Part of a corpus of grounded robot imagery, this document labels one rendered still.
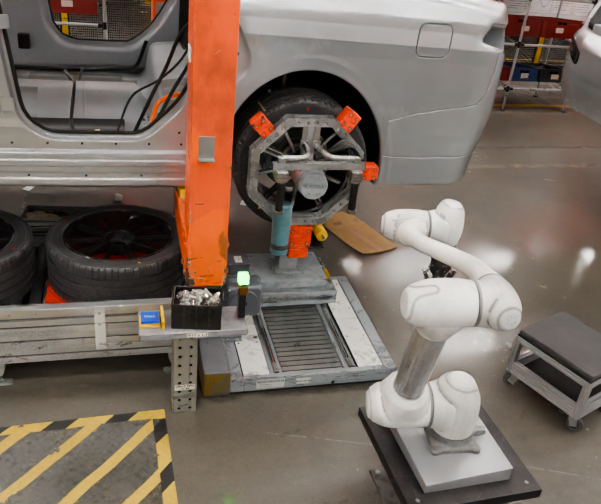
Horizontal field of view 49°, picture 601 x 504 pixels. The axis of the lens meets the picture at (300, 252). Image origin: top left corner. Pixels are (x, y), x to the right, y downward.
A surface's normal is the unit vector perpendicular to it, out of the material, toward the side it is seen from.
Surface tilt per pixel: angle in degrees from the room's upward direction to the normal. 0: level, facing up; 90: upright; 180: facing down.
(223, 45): 90
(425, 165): 90
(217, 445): 0
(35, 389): 0
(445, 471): 3
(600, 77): 86
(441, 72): 90
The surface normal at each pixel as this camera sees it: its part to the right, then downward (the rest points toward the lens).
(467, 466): 0.06, -0.85
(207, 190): 0.24, 0.50
